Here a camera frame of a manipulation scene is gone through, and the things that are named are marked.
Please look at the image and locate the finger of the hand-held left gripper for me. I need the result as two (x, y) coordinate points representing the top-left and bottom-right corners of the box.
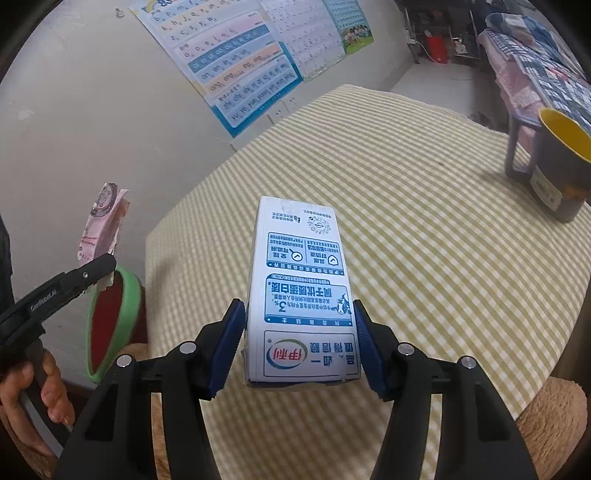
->
(60, 253), (117, 296)

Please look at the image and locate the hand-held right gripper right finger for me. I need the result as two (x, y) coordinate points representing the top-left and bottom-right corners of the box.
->
(352, 299), (546, 480)

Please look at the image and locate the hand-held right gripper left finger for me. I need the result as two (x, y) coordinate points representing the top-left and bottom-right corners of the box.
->
(54, 298), (247, 480)

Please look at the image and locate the pink printed paper wrapper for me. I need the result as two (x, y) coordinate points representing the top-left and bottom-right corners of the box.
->
(76, 182), (129, 287)

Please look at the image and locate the green bin with red inside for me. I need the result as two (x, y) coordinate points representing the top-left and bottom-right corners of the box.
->
(84, 265), (149, 384)

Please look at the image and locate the white blue milk carton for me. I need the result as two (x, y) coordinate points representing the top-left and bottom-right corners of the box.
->
(241, 196), (362, 389)

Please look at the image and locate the person's left hand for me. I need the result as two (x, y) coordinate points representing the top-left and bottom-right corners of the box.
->
(0, 349), (76, 459)

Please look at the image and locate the green checked tablecloth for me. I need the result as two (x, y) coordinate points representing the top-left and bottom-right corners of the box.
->
(144, 84), (591, 480)

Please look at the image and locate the blue bordered letter chart poster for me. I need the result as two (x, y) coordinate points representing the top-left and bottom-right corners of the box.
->
(129, 0), (304, 139)

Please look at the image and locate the grey mug with yellow inside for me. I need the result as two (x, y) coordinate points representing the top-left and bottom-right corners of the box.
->
(505, 107), (591, 223)

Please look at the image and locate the red box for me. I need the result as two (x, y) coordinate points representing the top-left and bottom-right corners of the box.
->
(425, 36), (448, 64)

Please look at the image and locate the white table chart poster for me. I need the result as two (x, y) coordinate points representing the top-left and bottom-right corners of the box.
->
(259, 0), (347, 83)

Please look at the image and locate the black metal rack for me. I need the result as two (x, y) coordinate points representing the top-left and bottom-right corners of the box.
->
(399, 0), (485, 68)

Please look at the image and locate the blue green chart poster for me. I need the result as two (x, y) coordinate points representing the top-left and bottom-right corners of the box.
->
(321, 0), (375, 55)

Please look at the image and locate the blue plaid blanket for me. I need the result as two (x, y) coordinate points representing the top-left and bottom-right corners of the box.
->
(478, 11), (591, 134)

